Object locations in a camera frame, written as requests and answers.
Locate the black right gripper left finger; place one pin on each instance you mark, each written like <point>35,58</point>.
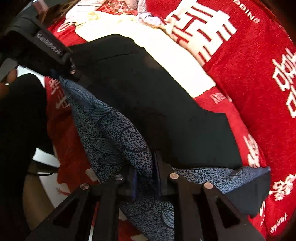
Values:
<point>89,213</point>

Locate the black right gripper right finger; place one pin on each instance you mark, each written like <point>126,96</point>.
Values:
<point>201,211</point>

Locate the black pants with patterned lining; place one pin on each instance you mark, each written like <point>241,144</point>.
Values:
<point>126,107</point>

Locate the person's left hand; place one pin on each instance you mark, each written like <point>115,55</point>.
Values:
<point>8,79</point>

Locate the cream white cloth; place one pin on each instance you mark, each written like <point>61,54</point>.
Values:
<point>178,62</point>

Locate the red embroidered pillow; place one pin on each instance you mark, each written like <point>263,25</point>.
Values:
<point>118,7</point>

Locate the light lavender crumpled garment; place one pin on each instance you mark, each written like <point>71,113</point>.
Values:
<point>143,16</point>

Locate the red blanket with white characters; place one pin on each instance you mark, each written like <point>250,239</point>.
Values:
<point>251,59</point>

